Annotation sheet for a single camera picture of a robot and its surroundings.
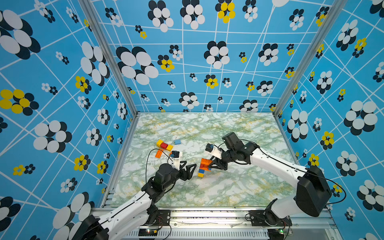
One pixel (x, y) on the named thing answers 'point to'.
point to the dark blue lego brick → (201, 171)
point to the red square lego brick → (164, 145)
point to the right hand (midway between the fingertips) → (212, 161)
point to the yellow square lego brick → (159, 142)
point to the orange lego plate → (206, 162)
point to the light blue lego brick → (177, 141)
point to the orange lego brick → (158, 153)
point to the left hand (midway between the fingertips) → (193, 163)
